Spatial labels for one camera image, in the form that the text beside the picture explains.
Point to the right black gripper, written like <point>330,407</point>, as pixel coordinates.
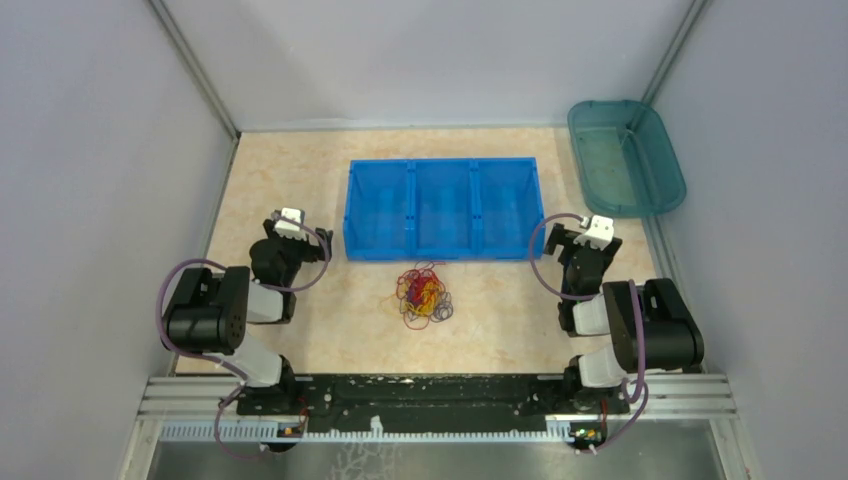
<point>561,236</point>

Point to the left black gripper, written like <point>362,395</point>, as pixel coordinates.
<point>314,252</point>

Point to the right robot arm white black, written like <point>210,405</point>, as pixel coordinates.
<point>649,326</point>

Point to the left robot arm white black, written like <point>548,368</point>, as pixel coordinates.
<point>203,309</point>

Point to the teal translucent plastic tub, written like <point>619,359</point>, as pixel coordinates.
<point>626,163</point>

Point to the blue three-compartment plastic bin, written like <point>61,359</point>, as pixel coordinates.
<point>467,209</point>

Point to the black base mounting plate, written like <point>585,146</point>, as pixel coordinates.
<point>448,403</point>

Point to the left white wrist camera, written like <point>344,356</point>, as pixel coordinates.
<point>288,223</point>

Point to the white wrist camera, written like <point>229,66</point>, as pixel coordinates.
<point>597,232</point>
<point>288,223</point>

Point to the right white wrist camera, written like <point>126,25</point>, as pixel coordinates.
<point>597,232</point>

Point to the white cable duct strip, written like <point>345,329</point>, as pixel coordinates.
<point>269,431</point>

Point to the aluminium frame rail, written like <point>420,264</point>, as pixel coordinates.
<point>671,397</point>

